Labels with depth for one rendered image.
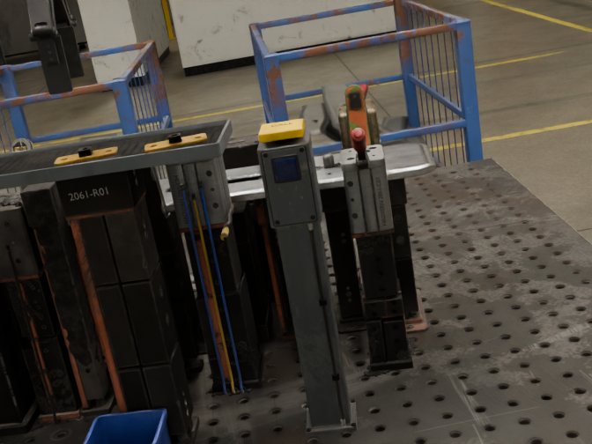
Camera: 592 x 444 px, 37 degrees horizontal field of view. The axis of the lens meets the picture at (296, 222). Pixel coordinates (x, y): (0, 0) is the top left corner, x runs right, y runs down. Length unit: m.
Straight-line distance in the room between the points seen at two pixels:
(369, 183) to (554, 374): 0.41
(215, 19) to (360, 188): 8.13
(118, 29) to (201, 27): 0.85
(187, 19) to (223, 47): 0.47
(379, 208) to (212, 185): 0.26
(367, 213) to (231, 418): 0.39
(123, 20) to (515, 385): 8.32
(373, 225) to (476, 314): 0.34
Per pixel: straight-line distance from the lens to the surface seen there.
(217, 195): 1.35
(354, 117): 1.65
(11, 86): 4.70
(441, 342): 1.53
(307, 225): 1.19
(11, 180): 1.20
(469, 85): 3.50
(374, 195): 1.34
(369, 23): 9.57
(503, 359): 1.47
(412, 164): 1.49
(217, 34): 9.44
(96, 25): 9.50
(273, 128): 1.18
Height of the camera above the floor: 1.42
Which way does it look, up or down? 19 degrees down
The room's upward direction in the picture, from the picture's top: 10 degrees counter-clockwise
